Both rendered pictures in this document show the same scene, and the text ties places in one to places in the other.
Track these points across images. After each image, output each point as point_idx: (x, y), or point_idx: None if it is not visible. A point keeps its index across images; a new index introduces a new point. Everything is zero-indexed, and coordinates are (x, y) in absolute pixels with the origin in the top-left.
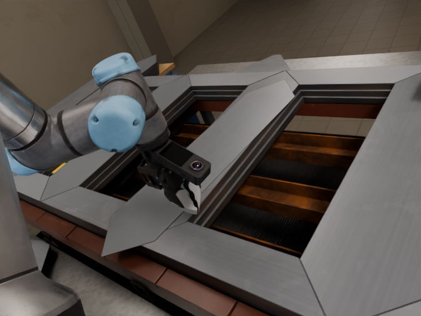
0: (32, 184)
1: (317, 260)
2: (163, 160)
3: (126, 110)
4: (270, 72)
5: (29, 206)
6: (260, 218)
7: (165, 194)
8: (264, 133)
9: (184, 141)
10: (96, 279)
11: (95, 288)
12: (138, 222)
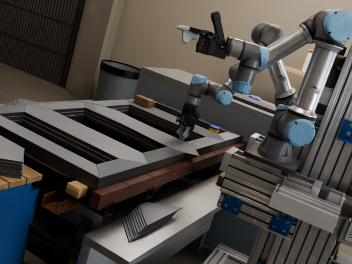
0: (122, 164)
1: (207, 135)
2: (196, 111)
3: None
4: (79, 102)
5: (133, 178)
6: None
7: (193, 126)
8: None
9: None
10: (171, 198)
11: (177, 199)
12: (182, 147)
